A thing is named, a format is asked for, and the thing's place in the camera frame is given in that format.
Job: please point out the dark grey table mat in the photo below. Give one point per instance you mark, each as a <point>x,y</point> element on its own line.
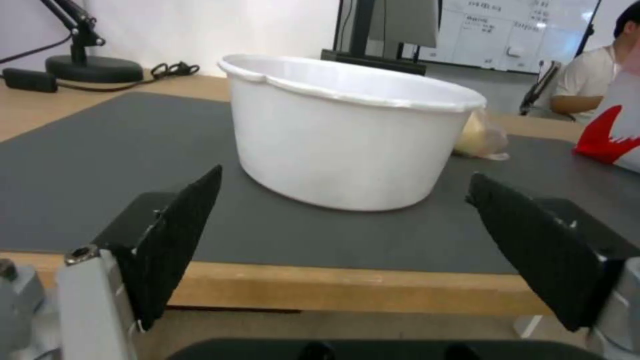
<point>300,180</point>

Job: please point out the person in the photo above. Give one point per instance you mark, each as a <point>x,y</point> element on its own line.
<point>595,60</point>

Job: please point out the crumpled clear plastic wrapper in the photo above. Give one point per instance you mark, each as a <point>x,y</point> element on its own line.
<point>480,137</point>

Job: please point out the black desk lamp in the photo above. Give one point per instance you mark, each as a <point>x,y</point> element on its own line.
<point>80,45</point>

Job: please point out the red and white takeout bag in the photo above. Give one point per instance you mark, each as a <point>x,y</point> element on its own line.
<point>612,127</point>

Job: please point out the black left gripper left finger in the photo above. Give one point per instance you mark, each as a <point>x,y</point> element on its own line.
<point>165,240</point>

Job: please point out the whiteboard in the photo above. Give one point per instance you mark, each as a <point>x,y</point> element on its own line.
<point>505,30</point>

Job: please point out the white plastic takeout bowl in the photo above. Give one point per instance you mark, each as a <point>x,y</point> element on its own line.
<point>345,131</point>

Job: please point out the black power adapter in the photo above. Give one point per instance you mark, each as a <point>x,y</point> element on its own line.
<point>29,79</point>

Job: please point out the black monitor stand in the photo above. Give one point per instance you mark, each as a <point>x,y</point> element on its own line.
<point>372,41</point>

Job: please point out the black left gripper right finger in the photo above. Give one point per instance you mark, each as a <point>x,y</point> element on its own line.
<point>540,247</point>

